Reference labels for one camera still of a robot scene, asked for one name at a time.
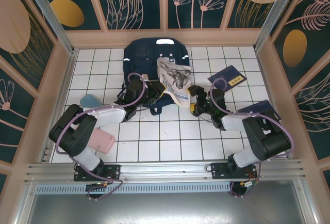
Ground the white magazine with drawing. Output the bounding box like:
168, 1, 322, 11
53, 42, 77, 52
156, 56, 193, 109

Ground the navy notebook with yellow label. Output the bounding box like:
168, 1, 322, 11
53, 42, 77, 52
207, 65, 248, 93

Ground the navy blue backpack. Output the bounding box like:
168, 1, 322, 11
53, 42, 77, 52
114, 37, 192, 116

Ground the light blue pencil case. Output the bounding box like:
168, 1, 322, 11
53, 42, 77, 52
79, 94, 103, 107

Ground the pink pencil case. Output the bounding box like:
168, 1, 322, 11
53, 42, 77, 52
91, 127, 116, 155

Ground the steel sheet panel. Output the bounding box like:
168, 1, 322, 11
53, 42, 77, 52
24, 179, 314, 224

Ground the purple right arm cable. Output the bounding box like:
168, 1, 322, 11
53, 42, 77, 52
210, 78, 295, 198

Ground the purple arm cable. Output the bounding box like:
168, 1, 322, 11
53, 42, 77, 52
210, 78, 295, 198
55, 73, 149, 202

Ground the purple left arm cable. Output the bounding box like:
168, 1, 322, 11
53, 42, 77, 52
55, 73, 149, 202

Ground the aluminium mounting rail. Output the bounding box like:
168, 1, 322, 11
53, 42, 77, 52
24, 158, 307, 185

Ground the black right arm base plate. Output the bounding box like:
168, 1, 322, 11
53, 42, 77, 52
210, 161, 258, 181

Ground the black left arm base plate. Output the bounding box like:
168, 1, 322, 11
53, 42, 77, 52
74, 164, 122, 182

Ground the slotted grey cable duct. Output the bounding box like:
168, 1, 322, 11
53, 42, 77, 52
35, 184, 233, 194

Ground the aluminium side rail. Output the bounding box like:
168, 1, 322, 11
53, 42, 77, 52
38, 50, 78, 163

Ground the aluminium frame post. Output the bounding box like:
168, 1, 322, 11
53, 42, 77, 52
21, 0, 79, 56
254, 0, 301, 52

